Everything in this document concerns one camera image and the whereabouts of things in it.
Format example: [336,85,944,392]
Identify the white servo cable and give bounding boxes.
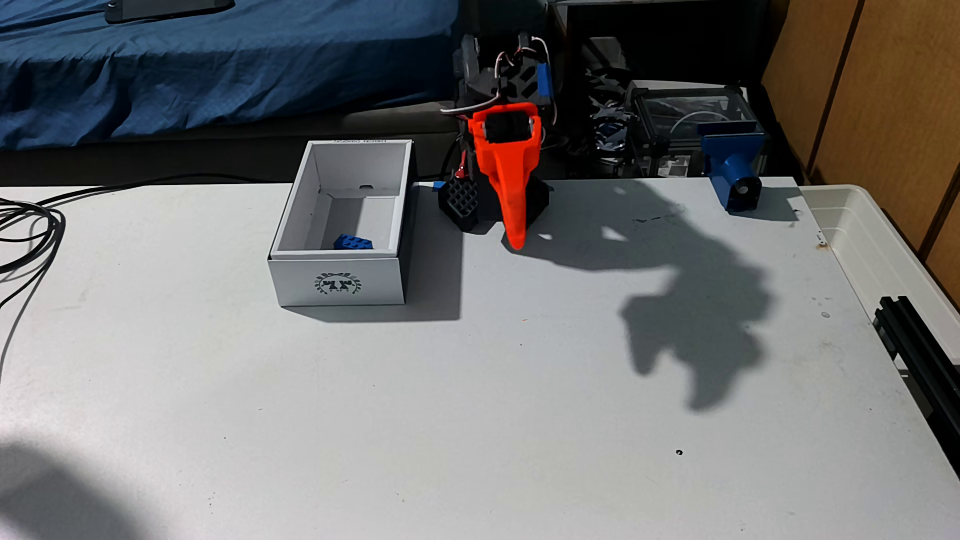
[440,35,558,126]

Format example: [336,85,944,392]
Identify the grey bed frame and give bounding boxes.
[0,99,460,187]

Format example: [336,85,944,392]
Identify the white cardboard box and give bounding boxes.
[267,138,415,309]

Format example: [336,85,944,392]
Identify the black aluminium extrusion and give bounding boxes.
[872,295,960,477]

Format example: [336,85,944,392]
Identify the blue printed clamp mount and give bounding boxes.
[699,122,768,214]

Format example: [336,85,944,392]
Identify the dark flat device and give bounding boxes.
[105,0,236,24]

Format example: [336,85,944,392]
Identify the clear black-framed enclosure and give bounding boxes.
[626,81,759,180]

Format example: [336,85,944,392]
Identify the white plastic bin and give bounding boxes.
[798,183,960,376]

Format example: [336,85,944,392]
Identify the blue bed cover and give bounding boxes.
[0,0,460,151]

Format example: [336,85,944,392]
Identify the wooden cabinet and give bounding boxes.
[761,0,960,309]

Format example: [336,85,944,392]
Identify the black cable bundle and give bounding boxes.
[0,176,294,376]

